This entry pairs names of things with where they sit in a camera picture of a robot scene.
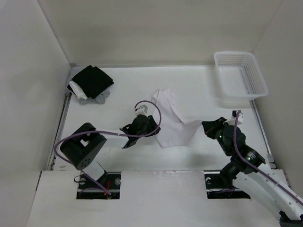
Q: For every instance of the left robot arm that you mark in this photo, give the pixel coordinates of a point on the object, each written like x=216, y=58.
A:
x=82, y=147

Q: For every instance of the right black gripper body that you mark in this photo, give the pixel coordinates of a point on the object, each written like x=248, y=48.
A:
x=219, y=134

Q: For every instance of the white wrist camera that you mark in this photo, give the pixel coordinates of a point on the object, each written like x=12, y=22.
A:
x=236, y=115
x=141, y=110

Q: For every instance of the white tank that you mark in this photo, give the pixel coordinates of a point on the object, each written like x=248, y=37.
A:
x=175, y=129
x=77, y=90

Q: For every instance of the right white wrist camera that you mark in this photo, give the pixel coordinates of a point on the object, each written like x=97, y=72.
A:
x=236, y=115

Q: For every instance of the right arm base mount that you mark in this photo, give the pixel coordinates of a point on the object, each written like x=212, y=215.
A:
x=217, y=189

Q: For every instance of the folded white tank top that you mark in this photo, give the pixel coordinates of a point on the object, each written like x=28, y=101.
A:
x=77, y=90

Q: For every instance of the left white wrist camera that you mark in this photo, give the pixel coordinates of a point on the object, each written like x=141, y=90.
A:
x=141, y=110

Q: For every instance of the folded black tank top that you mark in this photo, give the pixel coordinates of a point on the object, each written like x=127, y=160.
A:
x=92, y=80

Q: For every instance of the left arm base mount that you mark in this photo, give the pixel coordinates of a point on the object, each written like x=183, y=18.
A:
x=88, y=190

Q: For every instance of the white plastic basket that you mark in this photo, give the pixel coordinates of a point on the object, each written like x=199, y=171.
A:
x=239, y=76

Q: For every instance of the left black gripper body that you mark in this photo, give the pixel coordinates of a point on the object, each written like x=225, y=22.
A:
x=147, y=129

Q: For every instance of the folded grey tank top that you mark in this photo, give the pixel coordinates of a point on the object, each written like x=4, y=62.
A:
x=100, y=99

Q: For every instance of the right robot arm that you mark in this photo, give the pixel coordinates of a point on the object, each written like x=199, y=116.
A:
x=249, y=172

